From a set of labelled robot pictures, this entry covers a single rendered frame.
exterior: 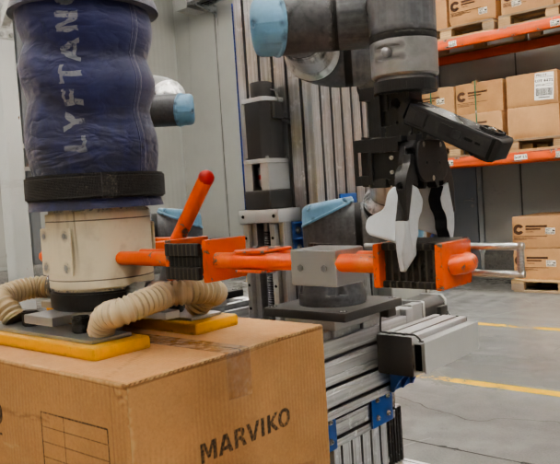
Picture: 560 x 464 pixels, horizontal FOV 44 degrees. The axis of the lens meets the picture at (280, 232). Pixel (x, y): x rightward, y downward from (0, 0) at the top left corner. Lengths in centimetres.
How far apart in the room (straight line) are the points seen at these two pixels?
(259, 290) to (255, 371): 79
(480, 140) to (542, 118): 762
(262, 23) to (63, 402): 55
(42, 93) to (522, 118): 756
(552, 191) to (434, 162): 891
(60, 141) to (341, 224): 65
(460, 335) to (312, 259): 89
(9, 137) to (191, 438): 397
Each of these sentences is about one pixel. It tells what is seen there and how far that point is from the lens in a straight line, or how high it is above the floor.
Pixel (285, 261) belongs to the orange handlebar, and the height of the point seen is 120.
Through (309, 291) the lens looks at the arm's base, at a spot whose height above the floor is 107.
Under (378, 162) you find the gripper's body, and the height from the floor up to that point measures 131.
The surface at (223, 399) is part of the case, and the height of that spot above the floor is 101.
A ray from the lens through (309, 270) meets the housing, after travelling 86.
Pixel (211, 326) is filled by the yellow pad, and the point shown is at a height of 108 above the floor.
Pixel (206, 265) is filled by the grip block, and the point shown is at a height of 120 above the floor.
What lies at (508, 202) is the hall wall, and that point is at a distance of 992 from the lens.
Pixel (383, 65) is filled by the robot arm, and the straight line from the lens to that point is 79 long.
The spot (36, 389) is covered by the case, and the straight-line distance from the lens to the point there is 104.
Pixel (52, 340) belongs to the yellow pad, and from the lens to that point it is 110.
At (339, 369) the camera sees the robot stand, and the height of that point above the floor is 91.
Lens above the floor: 128
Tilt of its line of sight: 3 degrees down
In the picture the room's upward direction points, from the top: 4 degrees counter-clockwise
